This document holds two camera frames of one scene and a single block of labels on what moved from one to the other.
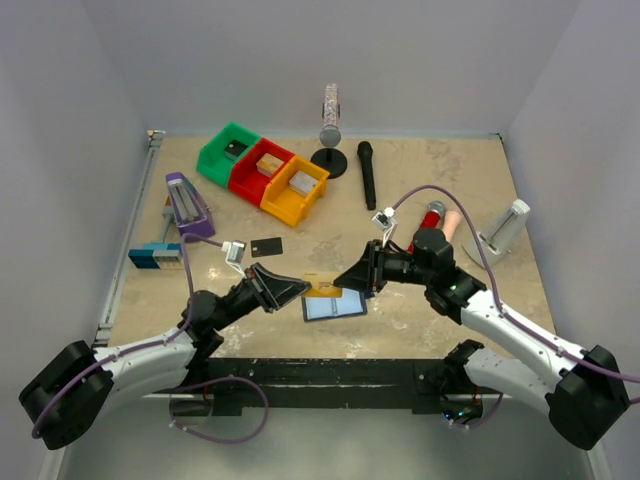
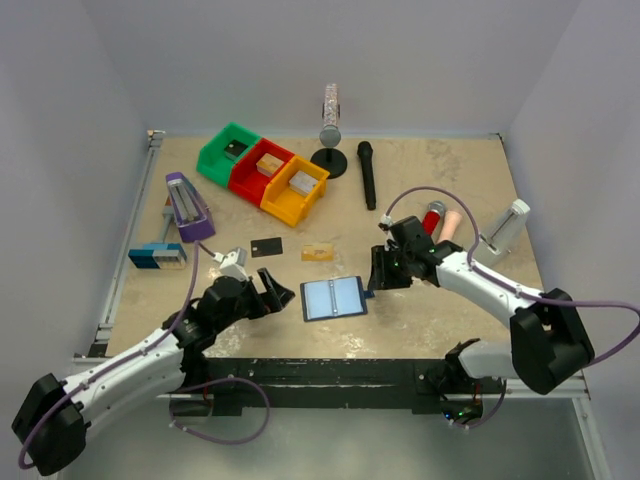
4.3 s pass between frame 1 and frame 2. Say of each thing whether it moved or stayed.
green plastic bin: stayed
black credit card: stayed
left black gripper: moved
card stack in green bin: stayed
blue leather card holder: stayed
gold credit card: moved
